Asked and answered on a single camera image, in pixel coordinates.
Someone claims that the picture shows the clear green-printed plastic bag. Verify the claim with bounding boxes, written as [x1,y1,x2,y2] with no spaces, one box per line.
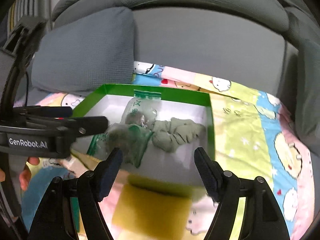
[87,124,153,168]

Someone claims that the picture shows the yellow sponge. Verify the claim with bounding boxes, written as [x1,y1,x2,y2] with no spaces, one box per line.
[112,184,191,239]

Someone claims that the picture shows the person's hand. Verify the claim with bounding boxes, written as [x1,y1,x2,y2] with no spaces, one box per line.
[0,156,41,192]

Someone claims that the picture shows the grey-blue pillow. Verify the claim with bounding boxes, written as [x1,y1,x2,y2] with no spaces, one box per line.
[31,7,135,95]

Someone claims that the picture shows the cartoon patterned bedsheet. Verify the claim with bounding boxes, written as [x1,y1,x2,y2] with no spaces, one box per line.
[13,61,316,240]

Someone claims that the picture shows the green cardboard box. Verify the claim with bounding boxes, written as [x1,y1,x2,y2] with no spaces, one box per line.
[73,85,215,186]

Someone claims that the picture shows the grey-green socks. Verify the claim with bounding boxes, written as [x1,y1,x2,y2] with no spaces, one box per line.
[152,118,206,153]

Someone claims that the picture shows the grey sofa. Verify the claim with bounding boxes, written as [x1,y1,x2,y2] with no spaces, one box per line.
[0,0,320,156]

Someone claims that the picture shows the black camera box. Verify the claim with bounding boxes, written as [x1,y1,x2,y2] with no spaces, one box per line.
[1,16,47,57]

